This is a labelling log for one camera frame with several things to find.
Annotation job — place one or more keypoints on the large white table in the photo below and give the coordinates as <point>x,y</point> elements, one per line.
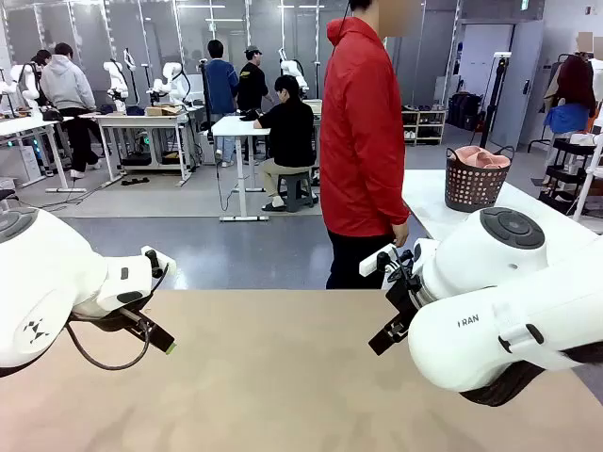
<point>424,198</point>

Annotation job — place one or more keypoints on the person in red jacket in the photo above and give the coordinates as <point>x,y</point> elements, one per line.
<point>358,141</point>

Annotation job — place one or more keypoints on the small white standing desk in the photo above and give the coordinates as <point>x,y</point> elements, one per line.
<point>238,127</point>

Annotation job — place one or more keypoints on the wooden shoe shelf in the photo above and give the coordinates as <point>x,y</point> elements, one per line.
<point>424,127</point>

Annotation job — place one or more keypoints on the dark perforated plastic basket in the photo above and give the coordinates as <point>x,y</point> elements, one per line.
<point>473,188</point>

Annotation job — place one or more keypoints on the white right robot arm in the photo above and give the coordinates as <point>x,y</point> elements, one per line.
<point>494,306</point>

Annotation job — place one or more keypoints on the brown cardboard box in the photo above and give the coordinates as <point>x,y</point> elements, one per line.
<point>162,111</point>

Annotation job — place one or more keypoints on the hanging blue garment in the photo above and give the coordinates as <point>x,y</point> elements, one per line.
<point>565,117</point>

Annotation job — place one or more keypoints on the black trolley cart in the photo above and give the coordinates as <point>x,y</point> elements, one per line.
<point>567,169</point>

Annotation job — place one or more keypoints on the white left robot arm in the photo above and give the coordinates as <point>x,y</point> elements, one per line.
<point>47,282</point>

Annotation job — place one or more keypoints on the person in grey hoodie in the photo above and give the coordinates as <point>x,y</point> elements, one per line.
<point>68,89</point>

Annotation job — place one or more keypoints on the person with black cap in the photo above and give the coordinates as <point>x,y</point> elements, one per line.
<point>252,80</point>

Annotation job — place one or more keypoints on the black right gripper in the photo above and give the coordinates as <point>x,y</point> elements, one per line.
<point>407,296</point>

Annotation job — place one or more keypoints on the black tripod stand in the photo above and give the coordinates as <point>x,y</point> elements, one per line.
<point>492,99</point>

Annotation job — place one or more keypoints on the white desk with black bag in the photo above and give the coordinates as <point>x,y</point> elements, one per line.
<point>28,124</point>

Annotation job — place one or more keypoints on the person's right hand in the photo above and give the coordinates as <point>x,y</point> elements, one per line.
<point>401,235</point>

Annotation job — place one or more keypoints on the grey door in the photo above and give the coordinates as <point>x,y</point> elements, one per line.
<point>525,85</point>

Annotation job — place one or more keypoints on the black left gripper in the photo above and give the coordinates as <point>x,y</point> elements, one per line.
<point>106,319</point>

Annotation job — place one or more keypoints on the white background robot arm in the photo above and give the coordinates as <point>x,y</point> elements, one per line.
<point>172,82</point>
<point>21,87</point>
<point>115,80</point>
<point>294,73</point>

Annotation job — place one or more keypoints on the grey plastic stool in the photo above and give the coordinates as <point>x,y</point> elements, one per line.
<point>297,188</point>

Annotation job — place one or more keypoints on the pink woven towel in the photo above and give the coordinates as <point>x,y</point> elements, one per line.
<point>478,157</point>

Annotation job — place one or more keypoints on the person's right forearm red sleeve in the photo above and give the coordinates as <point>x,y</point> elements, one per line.
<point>395,202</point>

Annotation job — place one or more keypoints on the black suitcase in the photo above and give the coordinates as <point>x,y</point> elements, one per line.
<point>464,110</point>

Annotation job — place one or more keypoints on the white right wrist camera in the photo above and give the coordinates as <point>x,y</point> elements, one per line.
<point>372,264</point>

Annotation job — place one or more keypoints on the seated person in black shirt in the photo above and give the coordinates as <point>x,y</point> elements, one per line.
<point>287,132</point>

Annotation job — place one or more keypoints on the person in blue sweater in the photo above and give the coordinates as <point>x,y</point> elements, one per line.
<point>220,85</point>

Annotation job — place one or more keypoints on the hanging maroon jacket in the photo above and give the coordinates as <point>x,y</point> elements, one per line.
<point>577,80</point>

